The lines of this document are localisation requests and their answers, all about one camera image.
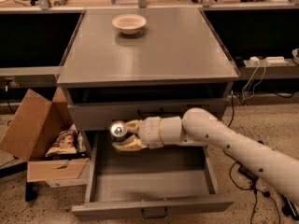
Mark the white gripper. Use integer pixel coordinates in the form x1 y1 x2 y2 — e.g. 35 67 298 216
112 117 164 151

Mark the black metal stand leg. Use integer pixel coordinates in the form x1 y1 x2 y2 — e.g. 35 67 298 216
281 197 299 221

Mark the snack chip bag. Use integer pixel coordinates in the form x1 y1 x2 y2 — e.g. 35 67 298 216
45 130 77 157

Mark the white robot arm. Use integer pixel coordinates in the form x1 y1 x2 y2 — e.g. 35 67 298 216
110 108 299 204

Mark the white power strip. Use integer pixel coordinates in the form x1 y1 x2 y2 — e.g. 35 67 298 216
249 56 288 66

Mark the white ceramic bowl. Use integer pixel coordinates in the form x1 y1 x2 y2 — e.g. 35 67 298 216
112 14 147 35

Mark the black power adapter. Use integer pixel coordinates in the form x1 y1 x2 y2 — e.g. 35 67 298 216
238 165 258 181

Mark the small bottle in box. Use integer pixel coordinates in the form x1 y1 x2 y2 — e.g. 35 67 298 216
77 133 87 153

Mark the brown cardboard box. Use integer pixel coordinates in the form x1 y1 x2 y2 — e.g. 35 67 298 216
0 88 90 188

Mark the black power cable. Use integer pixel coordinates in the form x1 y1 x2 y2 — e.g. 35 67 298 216
220 91 281 224

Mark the grey drawer cabinet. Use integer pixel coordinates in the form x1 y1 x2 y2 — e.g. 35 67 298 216
56 7 241 161

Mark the open grey middle drawer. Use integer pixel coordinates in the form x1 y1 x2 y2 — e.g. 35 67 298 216
72 131 234 221

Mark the blue silver redbull can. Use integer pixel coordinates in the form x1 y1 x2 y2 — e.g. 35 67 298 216
109 120 128 141

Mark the grey top drawer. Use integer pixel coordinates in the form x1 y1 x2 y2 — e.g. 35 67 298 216
68 98 226 131

